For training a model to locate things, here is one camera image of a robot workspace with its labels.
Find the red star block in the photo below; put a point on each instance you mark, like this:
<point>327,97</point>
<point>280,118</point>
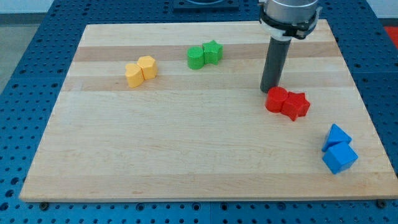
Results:
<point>296,105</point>

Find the blue cube block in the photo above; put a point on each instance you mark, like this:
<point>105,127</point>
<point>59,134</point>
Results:
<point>339,157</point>

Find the blue triangle block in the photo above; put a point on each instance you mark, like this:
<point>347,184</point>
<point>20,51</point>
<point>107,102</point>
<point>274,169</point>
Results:
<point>335,136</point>

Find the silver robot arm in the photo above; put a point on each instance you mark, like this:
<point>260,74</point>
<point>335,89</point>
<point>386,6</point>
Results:
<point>284,20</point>

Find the wooden board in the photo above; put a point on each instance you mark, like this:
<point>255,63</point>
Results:
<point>202,135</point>

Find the red circle block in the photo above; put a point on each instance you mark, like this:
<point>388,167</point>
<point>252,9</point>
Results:
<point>275,99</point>

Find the yellow heart block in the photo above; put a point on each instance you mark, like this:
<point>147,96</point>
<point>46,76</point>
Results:
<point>134,75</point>

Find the green circle block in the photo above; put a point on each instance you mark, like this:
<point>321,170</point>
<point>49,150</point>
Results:
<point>195,57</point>

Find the green star block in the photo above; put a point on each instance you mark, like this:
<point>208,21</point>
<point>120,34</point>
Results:
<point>213,52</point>

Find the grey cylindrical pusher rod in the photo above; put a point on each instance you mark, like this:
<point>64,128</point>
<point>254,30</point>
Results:
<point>274,64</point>

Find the yellow pentagon block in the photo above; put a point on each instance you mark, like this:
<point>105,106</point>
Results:
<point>148,66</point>

